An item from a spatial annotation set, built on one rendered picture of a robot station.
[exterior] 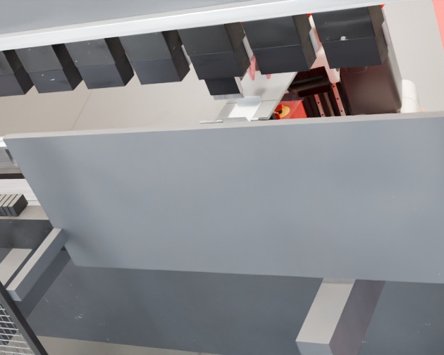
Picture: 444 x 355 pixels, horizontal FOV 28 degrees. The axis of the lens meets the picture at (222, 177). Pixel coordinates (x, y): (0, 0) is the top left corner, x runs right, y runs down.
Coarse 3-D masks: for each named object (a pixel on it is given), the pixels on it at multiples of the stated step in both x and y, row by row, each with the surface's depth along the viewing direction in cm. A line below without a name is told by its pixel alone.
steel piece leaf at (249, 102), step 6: (252, 96) 262; (258, 96) 262; (240, 102) 266; (246, 102) 265; (252, 102) 264; (258, 102) 263; (234, 108) 265; (240, 108) 263; (246, 108) 262; (252, 108) 261; (234, 114) 262; (240, 114) 260; (246, 114) 259; (252, 114) 258
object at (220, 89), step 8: (208, 80) 251; (216, 80) 250; (224, 80) 249; (232, 80) 248; (208, 88) 253; (216, 88) 252; (224, 88) 251; (232, 88) 249; (240, 88) 249; (216, 96) 255; (224, 96) 254; (232, 96) 253; (240, 96) 251
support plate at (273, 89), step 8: (256, 72) 279; (296, 72) 271; (248, 80) 276; (256, 80) 275; (264, 80) 273; (272, 80) 271; (280, 80) 269; (288, 80) 267; (248, 88) 272; (256, 88) 271; (264, 88) 269; (272, 88) 267; (280, 88) 265; (264, 96) 264; (272, 96) 263; (280, 96) 262; (232, 104) 268; (264, 104) 261; (272, 104) 259; (224, 112) 265; (256, 112) 259; (264, 112) 257; (272, 112) 257
